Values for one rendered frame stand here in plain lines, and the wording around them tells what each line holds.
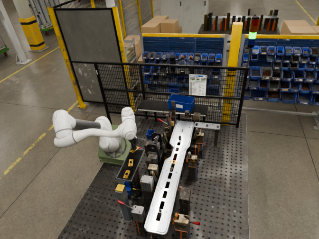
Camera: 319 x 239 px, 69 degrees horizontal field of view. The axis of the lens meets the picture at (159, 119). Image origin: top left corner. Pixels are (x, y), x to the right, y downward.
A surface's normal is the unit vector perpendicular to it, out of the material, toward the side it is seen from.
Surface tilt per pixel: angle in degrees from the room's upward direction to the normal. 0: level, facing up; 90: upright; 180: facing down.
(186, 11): 90
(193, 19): 90
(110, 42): 91
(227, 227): 0
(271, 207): 0
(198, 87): 90
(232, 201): 0
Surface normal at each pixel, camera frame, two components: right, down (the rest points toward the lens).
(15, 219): -0.07, -0.80
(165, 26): -0.34, 0.59
